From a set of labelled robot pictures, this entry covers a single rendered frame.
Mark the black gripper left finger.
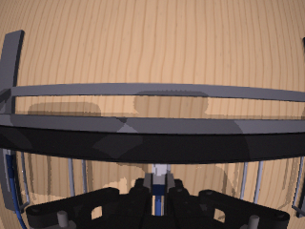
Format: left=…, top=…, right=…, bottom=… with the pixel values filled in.
left=26, top=173, right=153, bottom=229

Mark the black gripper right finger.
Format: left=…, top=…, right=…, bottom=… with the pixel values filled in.
left=164, top=174, right=291, bottom=229

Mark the blue cable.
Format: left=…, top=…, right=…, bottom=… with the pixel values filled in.
left=8, top=167, right=162, bottom=229

